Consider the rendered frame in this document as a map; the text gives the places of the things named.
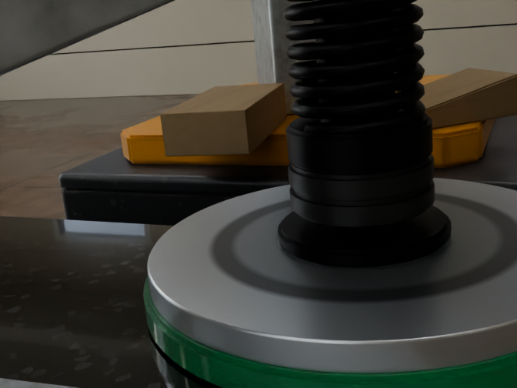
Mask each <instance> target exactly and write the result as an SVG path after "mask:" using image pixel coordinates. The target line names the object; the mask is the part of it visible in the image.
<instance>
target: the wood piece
mask: <svg viewBox="0 0 517 388"><path fill-rule="evenodd" d="M160 118H161V124H162V134H163V141H164V147H165V156H220V155H246V154H250V153H251V152H252V151H253V150H254V149H255V148H256V147H257V146H258V145H259V144H260V143H261V142H262V141H264V140H265V139H266V138H267V137H268V136H269V135H270V134H271V133H272V132H273V131H274V130H275V129H276V128H278V127H279V126H280V125H281V124H282V123H283V122H284V121H285V120H286V119H287V116H286V106H285V87H284V83H269V84H255V85H228V86H215V87H213V88H211V89H209V90H207V91H205V92H203V93H201V94H199V95H197V96H195V97H193V98H191V99H189V100H187V101H185V102H183V103H181V104H179V105H177V106H175V107H173V108H171V109H169V110H167V111H165V112H163V113H161V114H160Z"/></svg>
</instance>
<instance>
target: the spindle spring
mask: <svg viewBox="0 0 517 388"><path fill-rule="evenodd" d="M287 1H288V2H306V3H301V4H296V5H291V6H289V7H288V8H285V11H284V14H283V15H284V16H285V18H286V20H289V21H305V20H314V18H325V17H332V16H337V15H348V14H355V13H360V12H370V11H375V10H380V9H385V8H392V12H389V13H385V14H380V15H371V16H366V17H361V18H350V19H344V20H338V21H331V22H319V23H312V24H304V25H292V26H289V27H288V28H287V29H286V30H285V37H286V38H288V39H290V40H291V41H296V40H308V39H317V38H331V37H338V36H344V35H356V34H362V33H367V32H377V31H381V30H386V29H391V28H392V31H393V33H389V34H384V35H376V36H371V37H366V38H356V39H349V40H343V41H337V42H323V43H315V42H303V43H297V44H294V45H291V46H289V47H288V49H287V52H286V54H287V56H288V57H289V58H290V59H295V60H312V61H305V62H296V63H293V64H291V66H290V67H289V68H288V71H289V75H290V76H291V77H293V78H294V79H301V80H299V81H297V82H294V83H292V84H291V85H290V88H289V91H290V93H291V94H292V96H294V97H297V98H300V99H296V100H295V101H294V102H293V103H292V104H291V110H292V113H294V114H295V115H297V116H298V117H302V118H307V119H341V118H351V117H359V116H365V115H375V114H380V113H384V112H391V111H394V110H397V109H403V110H404V111H402V112H398V113H395V114H392V115H386V116H383V117H378V118H374V119H363V120H357V121H350V122H309V123H308V124H306V125H305V128H304V132H315V133H328V134H345V133H361V132H377V131H383V130H388V129H396V128H400V127H403V126H407V125H410V124H412V123H414V122H417V121H418V120H420V119H421V118H422V117H423V116H424V113H425V106H424V104H423V103H422V102H421V101H420V98H421V97H423V95H424V94H425V89H424V85H423V84H422V83H420V82H419V80H421V79H422V77H423V75H424V72H425V70H424V68H423V67H422V66H421V65H420V64H419V63H418V61H419V60H420V59H421V58H422V57H423V55H424V54H425V53H424V49H423V47H422V46H420V45H418V44H416V43H415V42H417V41H419V40H420V39H422V36H423V34H424V30H423V29H422V27H421V26H420V25H417V24H413V23H415V22H418V21H419V19H420V18H421V17H422V16H423V15H424V14H423V9H422V8H421V7H419V6H417V5H415V4H412V3H413V2H415V1H417V0H322V1H317V2H313V1H312V0H287ZM389 50H393V54H390V55H384V56H379V57H374V58H370V59H359V60H354V61H347V62H333V63H322V64H317V63H316V60H318V59H336V58H343V57H350V56H357V55H367V54H372V53H377V52H385V51H389ZM392 70H394V72H397V73H395V74H391V75H385V76H381V77H376V78H372V79H362V80H356V81H349V82H333V83H319V84H318V79H339V78H347V77H354V76H360V75H371V74H375V73H380V72H387V71H392ZM394 90H396V91H400V92H398V93H395V94H392V95H387V96H383V97H378V98H374V99H365V100H359V101H352V102H334V103H319V100H320V99H344V98H351V97H359V96H365V95H374V94H379V93H383V92H391V91H394Z"/></svg>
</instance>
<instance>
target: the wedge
mask: <svg viewBox="0 0 517 388"><path fill-rule="evenodd" d="M424 89H425V94H424V95H423V97H421V98H420V101H421V102H422V103H423V104H424V106H425V113H426V114H427V116H429V117H430V118H431V119H432V128H433V129H437V128H441V127H446V126H451V125H460V124H465V123H470V122H478V121H483V120H488V119H497V118H502V117H507V116H512V115H517V74H516V73H510V72H497V71H491V70H484V69H473V68H468V69H465V70H462V71H460V72H457V73H454V74H451V75H448V76H446V77H444V78H441V79H438V80H435V81H433V82H430V83H427V84H425V85H424Z"/></svg>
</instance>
